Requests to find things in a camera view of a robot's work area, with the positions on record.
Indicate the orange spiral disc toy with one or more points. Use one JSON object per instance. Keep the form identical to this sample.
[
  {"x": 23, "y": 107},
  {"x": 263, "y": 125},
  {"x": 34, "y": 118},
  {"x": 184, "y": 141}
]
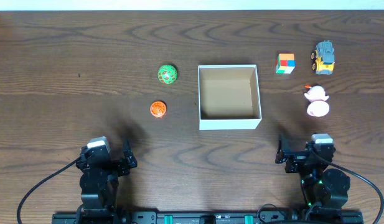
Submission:
[{"x": 158, "y": 109}]

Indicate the colourful puzzle cube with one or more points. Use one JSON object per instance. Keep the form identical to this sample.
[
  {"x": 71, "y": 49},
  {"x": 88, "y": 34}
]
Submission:
[{"x": 285, "y": 63}]

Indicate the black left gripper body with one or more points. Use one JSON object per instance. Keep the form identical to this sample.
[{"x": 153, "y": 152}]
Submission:
[{"x": 117, "y": 165}]

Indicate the green patterned egg ball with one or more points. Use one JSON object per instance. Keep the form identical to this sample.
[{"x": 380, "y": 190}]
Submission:
[{"x": 167, "y": 74}]

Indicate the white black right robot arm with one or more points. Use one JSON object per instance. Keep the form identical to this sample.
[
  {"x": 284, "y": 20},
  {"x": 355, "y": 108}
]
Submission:
[{"x": 324, "y": 189}]

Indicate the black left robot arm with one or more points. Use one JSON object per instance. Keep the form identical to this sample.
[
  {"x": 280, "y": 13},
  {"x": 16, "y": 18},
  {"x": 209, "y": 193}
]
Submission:
[{"x": 99, "y": 182}]

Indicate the pink duck toy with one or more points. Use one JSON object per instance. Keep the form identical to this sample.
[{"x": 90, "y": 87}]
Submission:
[{"x": 317, "y": 97}]

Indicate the white cardboard box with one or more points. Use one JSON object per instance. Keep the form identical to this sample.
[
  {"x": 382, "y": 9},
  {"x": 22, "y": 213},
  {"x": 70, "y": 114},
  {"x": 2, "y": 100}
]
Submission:
[{"x": 229, "y": 97}]

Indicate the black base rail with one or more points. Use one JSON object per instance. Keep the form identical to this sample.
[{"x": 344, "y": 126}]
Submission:
[{"x": 264, "y": 216}]

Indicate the yellow grey toy truck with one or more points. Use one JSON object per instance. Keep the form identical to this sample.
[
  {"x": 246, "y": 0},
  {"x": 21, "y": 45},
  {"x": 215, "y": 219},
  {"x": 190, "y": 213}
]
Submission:
[{"x": 323, "y": 58}]

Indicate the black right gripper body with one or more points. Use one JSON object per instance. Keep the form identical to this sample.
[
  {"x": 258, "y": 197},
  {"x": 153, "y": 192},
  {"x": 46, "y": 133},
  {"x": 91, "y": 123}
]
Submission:
[{"x": 297, "y": 160}]

